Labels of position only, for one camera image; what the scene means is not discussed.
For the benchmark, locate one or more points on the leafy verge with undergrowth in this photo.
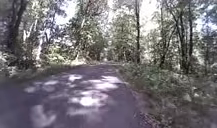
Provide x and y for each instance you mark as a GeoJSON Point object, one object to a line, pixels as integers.
{"type": "Point", "coordinates": [176, 93]}

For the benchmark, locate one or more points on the shaded grassy verge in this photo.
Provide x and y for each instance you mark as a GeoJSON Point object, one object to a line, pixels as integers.
{"type": "Point", "coordinates": [32, 71]}

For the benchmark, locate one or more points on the grey asphalt path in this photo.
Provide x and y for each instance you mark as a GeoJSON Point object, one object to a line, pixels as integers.
{"type": "Point", "coordinates": [79, 96]}

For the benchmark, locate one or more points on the wood of trees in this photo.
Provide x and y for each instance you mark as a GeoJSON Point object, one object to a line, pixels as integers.
{"type": "Point", "coordinates": [106, 30]}

